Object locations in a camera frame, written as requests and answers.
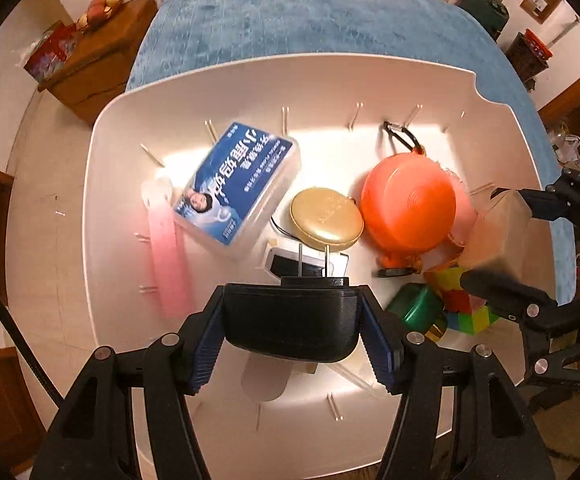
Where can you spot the gold round tin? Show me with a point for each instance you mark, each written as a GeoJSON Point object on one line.
{"type": "Point", "coordinates": [325, 219]}

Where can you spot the pink stick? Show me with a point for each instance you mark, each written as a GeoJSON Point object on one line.
{"type": "Point", "coordinates": [170, 270]}

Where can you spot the blue fluffy table cloth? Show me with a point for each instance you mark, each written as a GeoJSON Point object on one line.
{"type": "Point", "coordinates": [190, 34]}

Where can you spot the green gold perfume bottle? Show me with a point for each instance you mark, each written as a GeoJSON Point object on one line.
{"type": "Point", "coordinates": [421, 309]}

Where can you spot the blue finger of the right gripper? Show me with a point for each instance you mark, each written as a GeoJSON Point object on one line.
{"type": "Point", "coordinates": [507, 297]}
{"type": "Point", "coordinates": [525, 204]}

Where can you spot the fruit pile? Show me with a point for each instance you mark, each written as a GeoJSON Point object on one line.
{"type": "Point", "coordinates": [97, 14]}

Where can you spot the white toy camera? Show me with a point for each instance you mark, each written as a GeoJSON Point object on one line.
{"type": "Point", "coordinates": [305, 262]}

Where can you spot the wooden side cabinet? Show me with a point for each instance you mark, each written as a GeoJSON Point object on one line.
{"type": "Point", "coordinates": [99, 68]}

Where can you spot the orange round case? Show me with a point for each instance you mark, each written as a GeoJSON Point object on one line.
{"type": "Point", "coordinates": [408, 205]}

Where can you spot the beige rectangular box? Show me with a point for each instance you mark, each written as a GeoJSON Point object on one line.
{"type": "Point", "coordinates": [497, 242]}

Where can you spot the black power adapter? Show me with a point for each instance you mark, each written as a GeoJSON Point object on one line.
{"type": "Point", "coordinates": [298, 318]}

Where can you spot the multicolour puzzle cube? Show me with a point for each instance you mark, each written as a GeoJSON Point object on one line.
{"type": "Point", "coordinates": [465, 313]}

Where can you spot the white plastic tray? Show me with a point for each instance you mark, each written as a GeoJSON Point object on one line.
{"type": "Point", "coordinates": [259, 417]}

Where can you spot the red tissue box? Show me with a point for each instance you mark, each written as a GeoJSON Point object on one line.
{"type": "Point", "coordinates": [51, 51]}

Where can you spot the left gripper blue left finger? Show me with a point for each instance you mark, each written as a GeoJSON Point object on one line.
{"type": "Point", "coordinates": [204, 340]}

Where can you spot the pink peach-shaped toy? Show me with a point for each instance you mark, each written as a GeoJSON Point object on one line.
{"type": "Point", "coordinates": [465, 214]}

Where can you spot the dark waste bin red lid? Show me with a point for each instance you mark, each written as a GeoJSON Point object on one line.
{"type": "Point", "coordinates": [528, 55]}

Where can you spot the dark green heater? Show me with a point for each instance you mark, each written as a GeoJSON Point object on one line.
{"type": "Point", "coordinates": [491, 14]}

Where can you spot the clear box blue label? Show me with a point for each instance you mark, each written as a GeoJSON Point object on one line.
{"type": "Point", "coordinates": [237, 188]}

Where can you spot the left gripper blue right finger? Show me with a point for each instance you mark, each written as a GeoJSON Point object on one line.
{"type": "Point", "coordinates": [382, 340]}

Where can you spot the white bottle-shaped plastic piece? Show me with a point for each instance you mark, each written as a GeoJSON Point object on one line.
{"type": "Point", "coordinates": [265, 378]}

